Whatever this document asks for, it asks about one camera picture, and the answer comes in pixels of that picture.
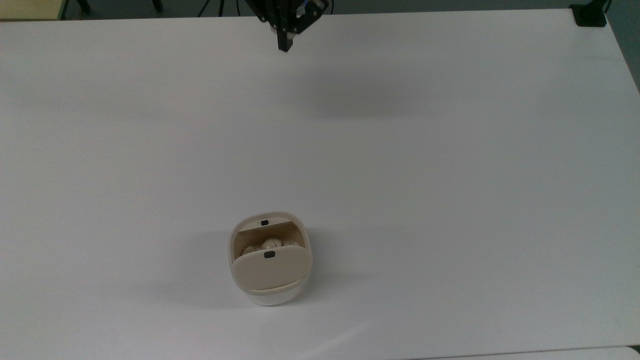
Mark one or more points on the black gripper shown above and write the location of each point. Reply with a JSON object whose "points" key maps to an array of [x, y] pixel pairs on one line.
{"points": [[285, 12]]}

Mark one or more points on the black table clamp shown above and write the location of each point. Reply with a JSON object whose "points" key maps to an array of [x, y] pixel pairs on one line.
{"points": [[590, 15]]}

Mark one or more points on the crumpled white paper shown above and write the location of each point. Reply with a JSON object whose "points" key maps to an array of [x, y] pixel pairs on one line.
{"points": [[271, 244]]}

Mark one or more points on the yellowish wooden board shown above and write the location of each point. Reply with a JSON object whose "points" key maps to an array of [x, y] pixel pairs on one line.
{"points": [[30, 9]]}

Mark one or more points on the cream lidded tabletop trash bin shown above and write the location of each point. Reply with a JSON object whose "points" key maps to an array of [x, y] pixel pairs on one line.
{"points": [[272, 272]]}

